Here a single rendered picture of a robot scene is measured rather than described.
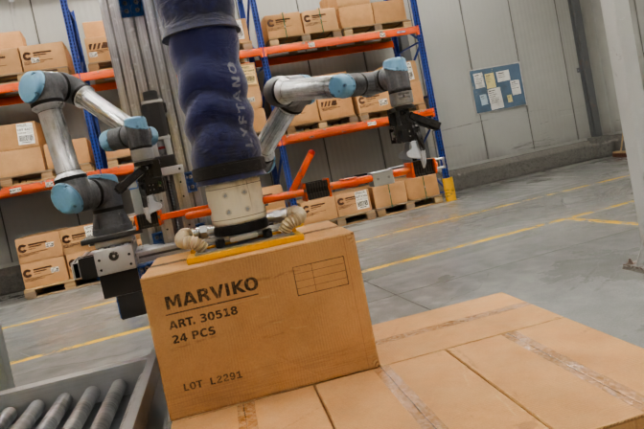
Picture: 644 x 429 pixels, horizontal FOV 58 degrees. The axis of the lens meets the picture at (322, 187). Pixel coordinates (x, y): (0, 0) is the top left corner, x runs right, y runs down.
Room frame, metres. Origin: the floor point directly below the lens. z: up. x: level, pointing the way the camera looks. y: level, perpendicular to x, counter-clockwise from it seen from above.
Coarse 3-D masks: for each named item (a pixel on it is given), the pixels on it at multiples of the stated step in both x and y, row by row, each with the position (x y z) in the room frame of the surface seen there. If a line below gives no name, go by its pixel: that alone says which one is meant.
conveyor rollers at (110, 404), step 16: (112, 384) 1.96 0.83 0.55; (64, 400) 1.90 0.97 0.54; (80, 400) 1.85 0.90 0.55; (96, 400) 1.92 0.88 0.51; (112, 400) 1.80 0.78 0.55; (0, 416) 1.85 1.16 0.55; (16, 416) 1.93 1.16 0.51; (32, 416) 1.83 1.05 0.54; (48, 416) 1.77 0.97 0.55; (80, 416) 1.73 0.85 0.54; (96, 416) 1.71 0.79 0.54; (112, 416) 1.72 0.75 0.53
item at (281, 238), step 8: (264, 232) 1.70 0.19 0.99; (296, 232) 1.74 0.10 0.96; (216, 240) 1.68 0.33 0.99; (248, 240) 1.72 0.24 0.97; (256, 240) 1.68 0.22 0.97; (264, 240) 1.67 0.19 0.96; (272, 240) 1.66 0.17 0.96; (280, 240) 1.66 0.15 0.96; (288, 240) 1.67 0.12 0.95; (296, 240) 1.67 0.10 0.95; (216, 248) 1.69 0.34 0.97; (224, 248) 1.65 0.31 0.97; (232, 248) 1.65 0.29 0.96; (240, 248) 1.65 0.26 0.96; (248, 248) 1.65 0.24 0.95; (256, 248) 1.65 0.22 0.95; (192, 256) 1.66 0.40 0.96; (200, 256) 1.63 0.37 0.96; (208, 256) 1.63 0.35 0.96; (216, 256) 1.64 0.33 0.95; (224, 256) 1.64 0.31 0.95
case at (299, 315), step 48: (336, 240) 1.64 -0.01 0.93; (144, 288) 1.55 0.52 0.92; (192, 288) 1.57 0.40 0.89; (240, 288) 1.59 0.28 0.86; (288, 288) 1.61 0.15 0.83; (336, 288) 1.63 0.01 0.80; (192, 336) 1.57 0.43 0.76; (240, 336) 1.59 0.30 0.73; (288, 336) 1.61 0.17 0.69; (336, 336) 1.63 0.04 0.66; (192, 384) 1.56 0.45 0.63; (240, 384) 1.58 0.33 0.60; (288, 384) 1.60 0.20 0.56
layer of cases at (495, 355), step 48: (384, 336) 1.90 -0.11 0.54; (432, 336) 1.81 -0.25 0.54; (480, 336) 1.73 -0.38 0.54; (528, 336) 1.65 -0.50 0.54; (576, 336) 1.58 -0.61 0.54; (336, 384) 1.58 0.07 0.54; (384, 384) 1.52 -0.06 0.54; (432, 384) 1.46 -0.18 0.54; (480, 384) 1.40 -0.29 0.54; (528, 384) 1.35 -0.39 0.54; (576, 384) 1.30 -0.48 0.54; (624, 384) 1.26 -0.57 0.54
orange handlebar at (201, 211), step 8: (408, 168) 1.85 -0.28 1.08; (352, 176) 1.85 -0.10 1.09; (360, 176) 1.87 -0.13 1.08; (368, 176) 1.83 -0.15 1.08; (336, 184) 1.81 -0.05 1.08; (344, 184) 1.82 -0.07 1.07; (352, 184) 1.82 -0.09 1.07; (288, 192) 1.79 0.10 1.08; (296, 192) 1.79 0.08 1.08; (264, 200) 1.78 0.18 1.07; (272, 200) 1.78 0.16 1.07; (280, 200) 1.79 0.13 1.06; (192, 208) 2.02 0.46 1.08; (200, 208) 2.02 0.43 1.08; (208, 208) 1.79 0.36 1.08; (168, 216) 2.00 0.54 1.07; (176, 216) 2.01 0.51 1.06; (192, 216) 1.74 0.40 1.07; (200, 216) 1.75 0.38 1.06
